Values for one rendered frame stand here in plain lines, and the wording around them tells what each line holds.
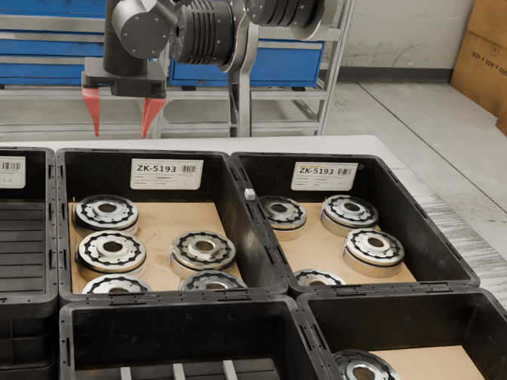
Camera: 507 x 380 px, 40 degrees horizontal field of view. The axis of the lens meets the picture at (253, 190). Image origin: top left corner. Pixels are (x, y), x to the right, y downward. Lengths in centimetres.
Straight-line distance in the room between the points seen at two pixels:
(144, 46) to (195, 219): 47
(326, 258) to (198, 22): 94
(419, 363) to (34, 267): 58
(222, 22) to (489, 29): 285
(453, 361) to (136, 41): 63
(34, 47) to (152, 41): 213
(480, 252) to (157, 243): 76
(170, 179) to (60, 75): 180
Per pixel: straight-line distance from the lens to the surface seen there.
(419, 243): 120
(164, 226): 120
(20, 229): 118
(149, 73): 94
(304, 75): 331
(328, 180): 133
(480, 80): 463
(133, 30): 83
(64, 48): 296
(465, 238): 165
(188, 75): 310
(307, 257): 119
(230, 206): 118
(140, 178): 124
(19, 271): 110
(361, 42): 443
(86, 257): 107
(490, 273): 156
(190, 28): 192
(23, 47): 294
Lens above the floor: 150
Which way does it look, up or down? 30 degrees down
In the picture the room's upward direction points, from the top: 10 degrees clockwise
